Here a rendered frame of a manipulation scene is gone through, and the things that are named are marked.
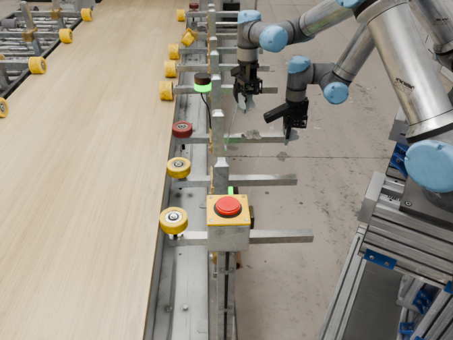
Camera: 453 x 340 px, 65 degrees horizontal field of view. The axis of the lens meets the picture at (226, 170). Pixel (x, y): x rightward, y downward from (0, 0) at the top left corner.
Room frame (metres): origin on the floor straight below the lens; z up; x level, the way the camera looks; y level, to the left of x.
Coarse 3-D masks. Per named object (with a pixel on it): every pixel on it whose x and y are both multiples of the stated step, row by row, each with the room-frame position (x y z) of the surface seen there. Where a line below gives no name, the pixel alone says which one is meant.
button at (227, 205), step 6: (222, 198) 0.44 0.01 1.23; (228, 198) 0.44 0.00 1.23; (234, 198) 0.44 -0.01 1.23; (216, 204) 0.43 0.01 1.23; (222, 204) 0.43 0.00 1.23; (228, 204) 0.43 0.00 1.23; (234, 204) 0.43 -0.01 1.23; (222, 210) 0.41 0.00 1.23; (228, 210) 0.41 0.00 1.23; (234, 210) 0.41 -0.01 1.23
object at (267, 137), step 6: (180, 138) 1.20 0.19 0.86; (186, 138) 1.20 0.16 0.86; (192, 138) 1.21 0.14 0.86; (198, 138) 1.21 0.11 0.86; (204, 138) 1.21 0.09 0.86; (234, 138) 1.22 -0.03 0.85; (240, 138) 1.22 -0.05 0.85; (246, 138) 1.22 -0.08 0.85; (252, 138) 1.22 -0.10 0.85; (264, 138) 1.22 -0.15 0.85; (270, 138) 1.23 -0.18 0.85; (276, 138) 1.23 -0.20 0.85; (282, 138) 1.23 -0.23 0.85
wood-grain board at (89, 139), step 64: (128, 0) 3.31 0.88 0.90; (64, 64) 1.84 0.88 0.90; (128, 64) 1.86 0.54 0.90; (0, 128) 1.18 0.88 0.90; (64, 128) 1.19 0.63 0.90; (128, 128) 1.20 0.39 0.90; (0, 192) 0.81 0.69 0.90; (64, 192) 0.82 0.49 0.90; (128, 192) 0.82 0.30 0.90; (0, 256) 0.57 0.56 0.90; (64, 256) 0.57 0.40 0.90; (128, 256) 0.58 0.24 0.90; (0, 320) 0.40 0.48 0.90; (64, 320) 0.41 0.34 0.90; (128, 320) 0.41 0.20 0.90
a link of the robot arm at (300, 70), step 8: (296, 56) 1.27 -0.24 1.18; (304, 56) 1.27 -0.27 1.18; (296, 64) 1.22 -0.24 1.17; (304, 64) 1.21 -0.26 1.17; (312, 64) 1.24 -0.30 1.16; (288, 72) 1.24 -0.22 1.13; (296, 72) 1.21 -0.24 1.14; (304, 72) 1.21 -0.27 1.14; (312, 72) 1.21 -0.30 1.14; (288, 80) 1.24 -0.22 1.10; (296, 80) 1.21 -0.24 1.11; (304, 80) 1.21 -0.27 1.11; (288, 88) 1.23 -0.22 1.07; (296, 88) 1.21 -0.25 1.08; (304, 88) 1.22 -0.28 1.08
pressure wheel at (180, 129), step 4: (176, 124) 1.23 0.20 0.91; (180, 124) 1.23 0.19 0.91; (184, 124) 1.23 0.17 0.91; (188, 124) 1.23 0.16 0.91; (172, 128) 1.20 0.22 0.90; (176, 128) 1.20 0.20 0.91; (180, 128) 1.20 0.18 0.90; (184, 128) 1.20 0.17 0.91; (188, 128) 1.20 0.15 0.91; (176, 132) 1.18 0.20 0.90; (180, 132) 1.18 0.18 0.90; (184, 132) 1.18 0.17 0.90; (188, 132) 1.19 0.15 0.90; (192, 132) 1.22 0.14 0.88; (176, 136) 1.18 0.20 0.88; (180, 136) 1.18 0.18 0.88; (184, 136) 1.18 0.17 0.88; (188, 136) 1.19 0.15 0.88; (184, 144) 1.22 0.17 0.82; (184, 148) 1.21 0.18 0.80
